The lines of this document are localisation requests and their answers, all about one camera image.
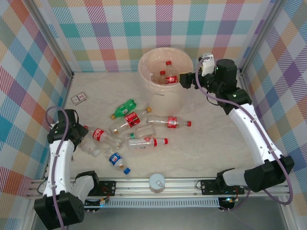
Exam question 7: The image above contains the clear bottle without label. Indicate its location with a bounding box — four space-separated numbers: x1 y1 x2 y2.
78 138 101 158

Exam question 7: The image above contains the clear bottle blue label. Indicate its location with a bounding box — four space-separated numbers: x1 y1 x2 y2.
105 149 131 175

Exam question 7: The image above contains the green plastic bottle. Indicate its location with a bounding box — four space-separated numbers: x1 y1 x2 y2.
110 99 137 120

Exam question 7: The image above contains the square bottle red label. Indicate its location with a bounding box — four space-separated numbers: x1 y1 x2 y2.
109 107 153 135

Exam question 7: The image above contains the clear bottle red white label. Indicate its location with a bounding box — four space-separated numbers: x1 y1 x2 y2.
128 137 169 150

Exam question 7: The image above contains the beige round waste bin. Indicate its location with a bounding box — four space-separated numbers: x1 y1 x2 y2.
138 47 194 116

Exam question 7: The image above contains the clear plastic bin liner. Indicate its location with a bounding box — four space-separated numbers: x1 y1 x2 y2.
139 47 194 87

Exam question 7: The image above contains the small red white matchbox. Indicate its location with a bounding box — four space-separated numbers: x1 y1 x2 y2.
71 92 87 106

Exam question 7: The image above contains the clear bottle green white label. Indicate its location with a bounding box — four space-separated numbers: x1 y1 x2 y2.
124 126 156 140

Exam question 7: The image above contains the silver tin can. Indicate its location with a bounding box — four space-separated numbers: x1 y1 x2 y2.
148 173 166 193

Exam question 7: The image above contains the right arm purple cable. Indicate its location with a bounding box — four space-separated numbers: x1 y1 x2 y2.
195 57 294 213

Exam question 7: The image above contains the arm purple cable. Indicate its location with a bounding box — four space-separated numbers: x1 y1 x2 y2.
195 57 294 213
45 106 96 227

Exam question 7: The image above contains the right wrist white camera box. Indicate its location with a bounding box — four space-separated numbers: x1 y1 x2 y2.
201 54 214 77

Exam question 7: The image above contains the aluminium side rail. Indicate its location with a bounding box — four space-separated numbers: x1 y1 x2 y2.
43 73 74 179
239 69 274 159

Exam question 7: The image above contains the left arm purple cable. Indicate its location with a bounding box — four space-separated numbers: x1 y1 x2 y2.
45 106 96 227

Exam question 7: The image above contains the aluminium frame post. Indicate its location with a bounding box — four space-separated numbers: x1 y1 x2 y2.
239 0 285 77
28 0 74 79

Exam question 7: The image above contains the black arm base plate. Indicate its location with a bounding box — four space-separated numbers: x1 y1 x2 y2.
200 179 245 195
92 180 117 197

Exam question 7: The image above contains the black connector with wires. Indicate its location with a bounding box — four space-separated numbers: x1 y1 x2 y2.
218 196 238 212
83 197 111 208

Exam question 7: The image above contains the aluminium mounting rail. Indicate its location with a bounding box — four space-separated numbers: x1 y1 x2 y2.
25 178 290 198

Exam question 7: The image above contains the white slotted cable duct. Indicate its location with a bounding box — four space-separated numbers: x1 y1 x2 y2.
83 197 220 208

